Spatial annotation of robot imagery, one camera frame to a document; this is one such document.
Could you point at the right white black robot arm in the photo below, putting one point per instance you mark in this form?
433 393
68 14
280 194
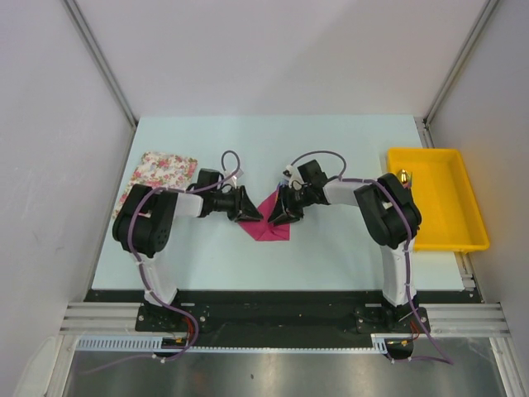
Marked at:
386 205

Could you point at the pink paper napkin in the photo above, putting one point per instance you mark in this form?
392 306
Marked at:
264 231

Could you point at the gold iridescent spoon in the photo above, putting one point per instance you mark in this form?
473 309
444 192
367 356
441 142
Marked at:
405 178

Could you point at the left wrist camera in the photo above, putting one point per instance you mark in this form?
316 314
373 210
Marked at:
236 175

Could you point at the yellow plastic bin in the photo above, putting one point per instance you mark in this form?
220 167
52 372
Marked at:
451 220

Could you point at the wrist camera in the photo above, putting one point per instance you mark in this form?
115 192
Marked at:
236 175
292 178

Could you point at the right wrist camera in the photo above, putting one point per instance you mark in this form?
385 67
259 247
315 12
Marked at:
292 178

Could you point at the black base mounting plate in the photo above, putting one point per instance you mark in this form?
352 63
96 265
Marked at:
362 311

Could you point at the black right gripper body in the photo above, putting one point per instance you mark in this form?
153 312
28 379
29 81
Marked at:
297 199

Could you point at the white slotted cable duct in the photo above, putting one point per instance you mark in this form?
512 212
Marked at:
159 344

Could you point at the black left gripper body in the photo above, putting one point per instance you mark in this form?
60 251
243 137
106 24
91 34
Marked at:
229 202

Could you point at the floral patterned tray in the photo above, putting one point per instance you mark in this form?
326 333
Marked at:
158 169

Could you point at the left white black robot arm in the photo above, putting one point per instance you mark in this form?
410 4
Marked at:
144 223

